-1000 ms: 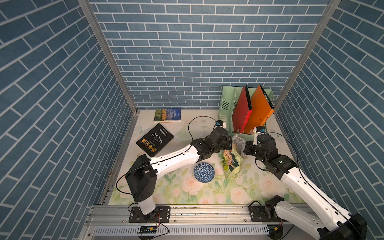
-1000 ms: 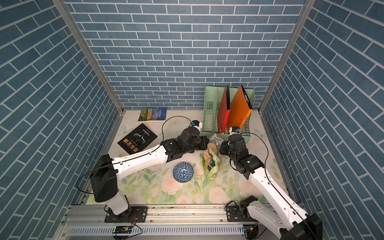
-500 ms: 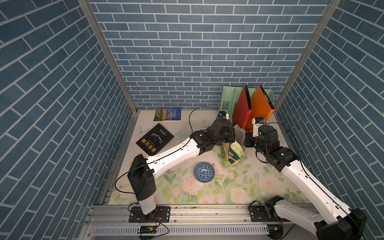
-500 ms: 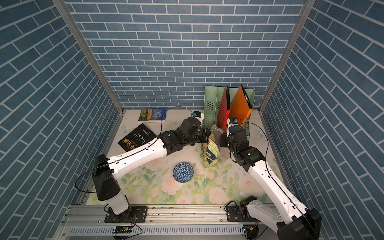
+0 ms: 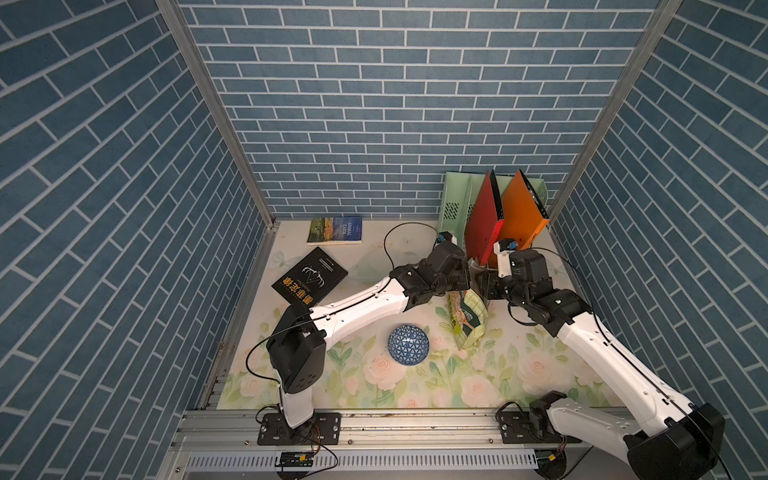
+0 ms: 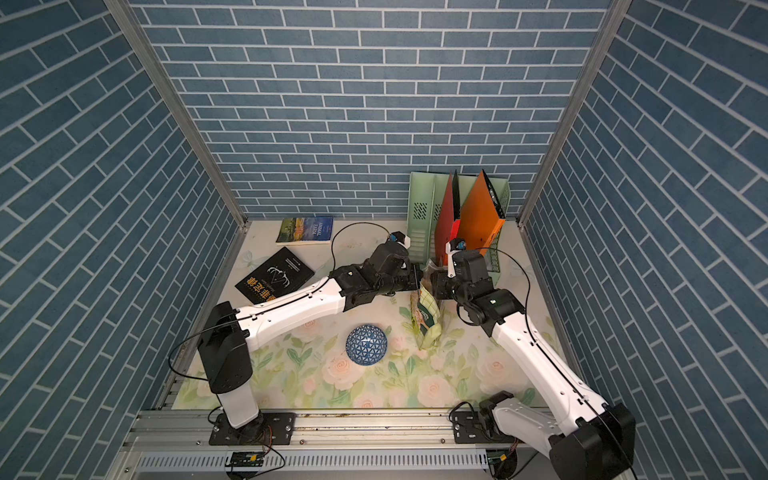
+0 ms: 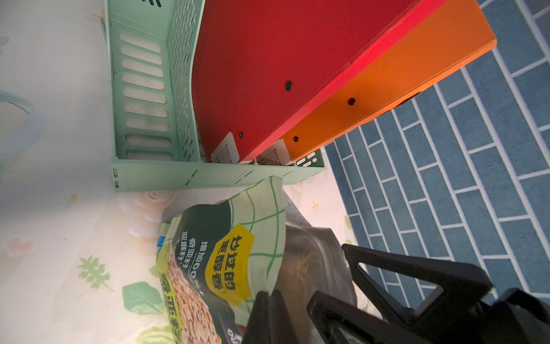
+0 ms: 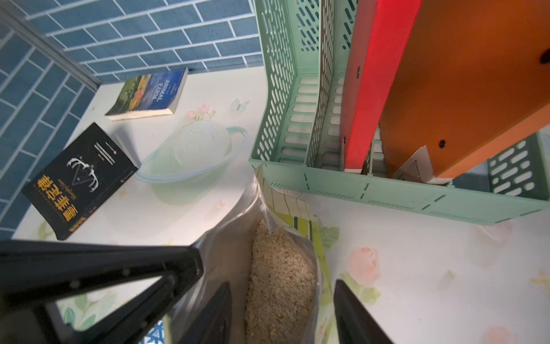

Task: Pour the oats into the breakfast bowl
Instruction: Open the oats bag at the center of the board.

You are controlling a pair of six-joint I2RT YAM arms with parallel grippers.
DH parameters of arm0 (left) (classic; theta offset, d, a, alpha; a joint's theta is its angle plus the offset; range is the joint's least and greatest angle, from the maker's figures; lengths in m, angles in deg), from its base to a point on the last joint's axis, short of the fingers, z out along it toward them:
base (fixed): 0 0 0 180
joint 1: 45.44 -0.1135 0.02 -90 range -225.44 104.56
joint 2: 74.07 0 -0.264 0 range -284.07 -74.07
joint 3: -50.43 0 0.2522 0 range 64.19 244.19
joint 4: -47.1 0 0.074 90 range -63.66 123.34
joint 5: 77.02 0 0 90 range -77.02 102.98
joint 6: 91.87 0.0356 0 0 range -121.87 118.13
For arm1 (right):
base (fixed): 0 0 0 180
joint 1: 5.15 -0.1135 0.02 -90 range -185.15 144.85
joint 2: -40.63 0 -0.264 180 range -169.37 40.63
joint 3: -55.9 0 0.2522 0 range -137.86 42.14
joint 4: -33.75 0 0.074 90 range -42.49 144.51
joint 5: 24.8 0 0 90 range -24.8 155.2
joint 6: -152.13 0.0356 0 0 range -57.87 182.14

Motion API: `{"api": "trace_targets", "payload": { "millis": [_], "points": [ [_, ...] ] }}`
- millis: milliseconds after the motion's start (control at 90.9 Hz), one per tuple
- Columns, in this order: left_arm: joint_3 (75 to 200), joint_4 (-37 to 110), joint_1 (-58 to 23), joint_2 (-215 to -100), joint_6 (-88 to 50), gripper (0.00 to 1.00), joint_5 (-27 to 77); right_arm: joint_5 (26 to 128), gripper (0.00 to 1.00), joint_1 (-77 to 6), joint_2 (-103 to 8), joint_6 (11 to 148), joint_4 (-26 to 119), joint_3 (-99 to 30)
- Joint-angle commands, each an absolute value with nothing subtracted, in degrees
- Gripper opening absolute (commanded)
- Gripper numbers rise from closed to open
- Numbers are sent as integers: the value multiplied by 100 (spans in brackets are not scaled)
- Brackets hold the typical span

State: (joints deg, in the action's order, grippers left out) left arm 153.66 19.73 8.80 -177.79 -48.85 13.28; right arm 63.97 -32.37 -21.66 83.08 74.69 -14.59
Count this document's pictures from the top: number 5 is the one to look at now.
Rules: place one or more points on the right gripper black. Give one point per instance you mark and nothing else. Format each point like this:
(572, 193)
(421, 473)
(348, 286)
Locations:
(486, 283)

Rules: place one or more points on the blue landscape book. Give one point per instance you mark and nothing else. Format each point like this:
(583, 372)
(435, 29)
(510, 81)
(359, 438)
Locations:
(335, 230)

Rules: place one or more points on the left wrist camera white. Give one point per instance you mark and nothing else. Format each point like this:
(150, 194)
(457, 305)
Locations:
(445, 237)

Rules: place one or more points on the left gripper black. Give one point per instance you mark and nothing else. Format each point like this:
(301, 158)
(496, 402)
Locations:
(461, 273)

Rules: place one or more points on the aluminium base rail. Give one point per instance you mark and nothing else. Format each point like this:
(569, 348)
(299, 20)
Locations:
(371, 443)

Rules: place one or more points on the black book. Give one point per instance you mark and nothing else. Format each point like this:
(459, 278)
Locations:
(311, 279)

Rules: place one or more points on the green oats bag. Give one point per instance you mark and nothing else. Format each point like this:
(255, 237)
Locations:
(468, 317)

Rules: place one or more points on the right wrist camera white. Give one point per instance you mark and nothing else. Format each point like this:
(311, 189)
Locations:
(503, 249)

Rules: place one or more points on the red folder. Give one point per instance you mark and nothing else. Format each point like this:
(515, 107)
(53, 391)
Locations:
(485, 222)

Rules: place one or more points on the mint green file rack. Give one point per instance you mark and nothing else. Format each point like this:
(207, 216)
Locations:
(459, 194)

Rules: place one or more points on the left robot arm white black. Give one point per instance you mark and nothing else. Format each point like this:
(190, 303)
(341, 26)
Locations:
(297, 347)

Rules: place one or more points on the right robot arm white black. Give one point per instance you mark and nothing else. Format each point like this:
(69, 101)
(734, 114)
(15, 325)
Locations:
(666, 437)

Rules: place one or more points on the small black controller board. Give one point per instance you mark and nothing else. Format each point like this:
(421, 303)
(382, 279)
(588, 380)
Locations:
(300, 460)

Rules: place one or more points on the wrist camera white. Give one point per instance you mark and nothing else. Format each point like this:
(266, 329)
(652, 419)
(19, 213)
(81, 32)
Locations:
(445, 237)
(503, 249)

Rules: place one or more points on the orange folder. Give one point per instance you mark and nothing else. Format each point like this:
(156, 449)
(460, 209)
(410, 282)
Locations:
(525, 215)

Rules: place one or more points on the floral table mat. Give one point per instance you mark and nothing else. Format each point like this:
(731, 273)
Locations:
(511, 361)

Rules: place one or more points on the blue patterned ceramic bowl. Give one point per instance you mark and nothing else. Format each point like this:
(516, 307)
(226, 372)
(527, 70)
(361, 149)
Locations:
(408, 345)

